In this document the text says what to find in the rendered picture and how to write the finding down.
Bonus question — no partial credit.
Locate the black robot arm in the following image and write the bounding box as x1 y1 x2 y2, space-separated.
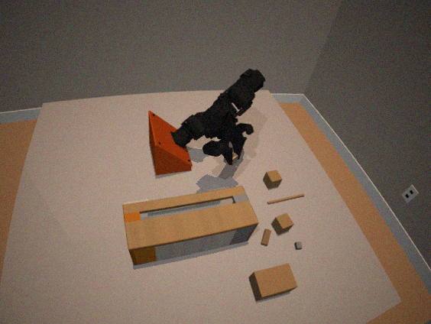
171 69 265 148

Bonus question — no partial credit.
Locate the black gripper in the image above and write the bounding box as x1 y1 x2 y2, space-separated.
203 117 254 165

